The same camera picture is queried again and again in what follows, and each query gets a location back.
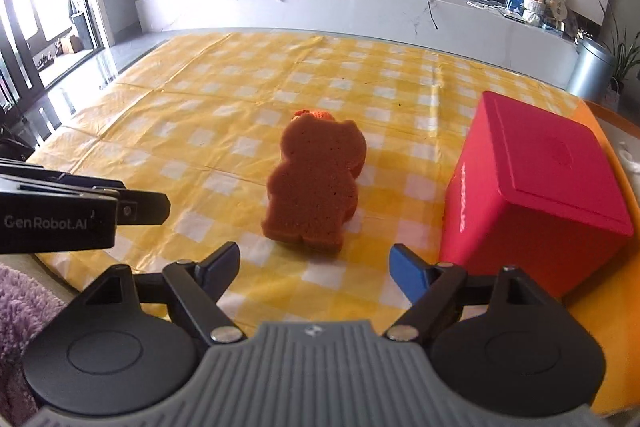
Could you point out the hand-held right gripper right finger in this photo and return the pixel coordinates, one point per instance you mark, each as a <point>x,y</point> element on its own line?
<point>407,274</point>

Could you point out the green potted plant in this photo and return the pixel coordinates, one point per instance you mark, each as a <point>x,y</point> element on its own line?
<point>622,57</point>

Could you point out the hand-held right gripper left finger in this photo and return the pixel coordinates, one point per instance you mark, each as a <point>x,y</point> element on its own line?
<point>222,264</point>

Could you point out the white marble cabinet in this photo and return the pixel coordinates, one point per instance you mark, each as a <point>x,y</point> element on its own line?
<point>325,7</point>

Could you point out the small teddy bear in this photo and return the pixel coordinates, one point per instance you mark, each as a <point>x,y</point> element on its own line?
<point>535,2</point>

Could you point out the yellow checkered tablecloth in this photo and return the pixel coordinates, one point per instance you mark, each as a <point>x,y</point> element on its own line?
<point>200,117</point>

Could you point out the silver trash can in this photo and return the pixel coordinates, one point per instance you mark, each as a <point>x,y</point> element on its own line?
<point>590,72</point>

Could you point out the red crochet strawberry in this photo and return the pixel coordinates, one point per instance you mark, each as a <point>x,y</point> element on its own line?
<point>315,113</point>

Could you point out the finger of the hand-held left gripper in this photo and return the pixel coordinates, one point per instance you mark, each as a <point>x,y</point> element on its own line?
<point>147,208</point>

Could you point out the purple fluffy blanket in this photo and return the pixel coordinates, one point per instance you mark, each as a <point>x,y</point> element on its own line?
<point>25,307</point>

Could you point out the brown bear-shaped sponge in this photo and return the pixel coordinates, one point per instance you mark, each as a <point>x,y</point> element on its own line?
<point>310,187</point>

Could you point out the red box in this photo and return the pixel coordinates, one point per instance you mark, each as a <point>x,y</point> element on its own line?
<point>525,187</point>

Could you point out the black framed glass door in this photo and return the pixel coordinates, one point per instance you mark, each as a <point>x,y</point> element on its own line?
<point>20,7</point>

